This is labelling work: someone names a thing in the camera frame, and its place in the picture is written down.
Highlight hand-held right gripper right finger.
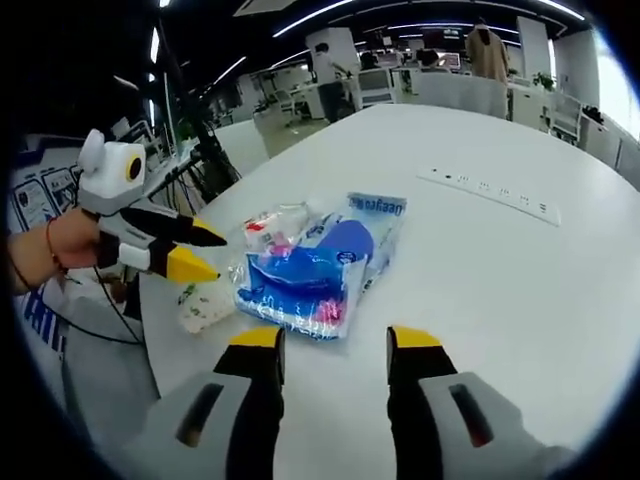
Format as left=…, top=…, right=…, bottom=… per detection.
left=386, top=324, right=576, bottom=480

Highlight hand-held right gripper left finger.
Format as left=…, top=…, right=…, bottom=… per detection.
left=124, top=327, right=287, bottom=480

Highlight floral paper cup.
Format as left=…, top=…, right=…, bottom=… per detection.
left=175, top=279, right=234, bottom=335

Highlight clear plastic water bottle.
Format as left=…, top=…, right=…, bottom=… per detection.
left=227, top=197, right=331, bottom=281

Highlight blue plastic tissue packet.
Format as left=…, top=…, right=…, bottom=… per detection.
left=233, top=247, right=374, bottom=342

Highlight blue wet wipes packet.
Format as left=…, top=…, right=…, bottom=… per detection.
left=299, top=191, right=409, bottom=301

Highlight person's left hand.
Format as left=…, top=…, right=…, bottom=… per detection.
left=48, top=207, right=109, bottom=272

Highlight black tripod stand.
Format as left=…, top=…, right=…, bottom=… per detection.
left=158, top=9, right=244, bottom=201

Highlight white table power strip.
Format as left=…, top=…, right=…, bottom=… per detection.
left=416, top=166, right=561, bottom=228

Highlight curved ceiling light strip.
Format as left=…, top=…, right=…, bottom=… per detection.
left=272, top=0, right=586, bottom=39

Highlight white mesh office chair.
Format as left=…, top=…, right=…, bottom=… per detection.
left=358, top=68, right=394, bottom=109
left=552, top=92, right=584, bottom=146

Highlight white desk partition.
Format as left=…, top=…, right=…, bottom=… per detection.
left=414, top=72, right=506, bottom=119

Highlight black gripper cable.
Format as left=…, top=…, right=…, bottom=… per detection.
left=49, top=264, right=146, bottom=345

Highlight wall poster board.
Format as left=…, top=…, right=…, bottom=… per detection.
left=10, top=159, right=86, bottom=361

